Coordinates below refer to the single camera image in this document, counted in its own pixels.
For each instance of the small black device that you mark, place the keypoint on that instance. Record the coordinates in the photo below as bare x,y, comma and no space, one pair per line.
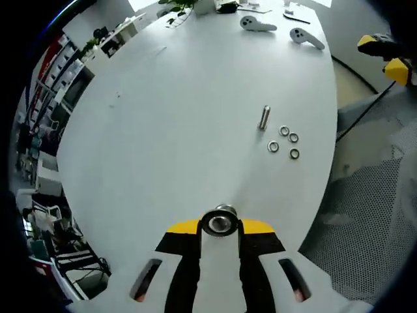
228,7

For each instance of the small green plant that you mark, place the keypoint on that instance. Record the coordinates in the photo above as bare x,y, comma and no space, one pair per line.
89,45

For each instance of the white storage shelving unit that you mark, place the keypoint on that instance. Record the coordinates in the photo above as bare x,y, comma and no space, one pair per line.
55,71

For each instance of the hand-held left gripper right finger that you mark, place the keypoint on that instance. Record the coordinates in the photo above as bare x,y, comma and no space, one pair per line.
293,283

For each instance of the small threaded steel stud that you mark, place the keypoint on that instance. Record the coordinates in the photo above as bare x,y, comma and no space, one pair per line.
264,117

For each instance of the green potted plant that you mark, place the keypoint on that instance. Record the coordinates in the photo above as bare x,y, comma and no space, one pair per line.
177,8

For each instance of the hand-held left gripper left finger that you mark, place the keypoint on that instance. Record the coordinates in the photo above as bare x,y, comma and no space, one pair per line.
143,283

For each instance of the grey mesh office chair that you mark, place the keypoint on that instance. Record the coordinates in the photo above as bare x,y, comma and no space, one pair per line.
368,212

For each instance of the white handheld controller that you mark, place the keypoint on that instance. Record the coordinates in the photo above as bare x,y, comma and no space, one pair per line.
301,35
252,23

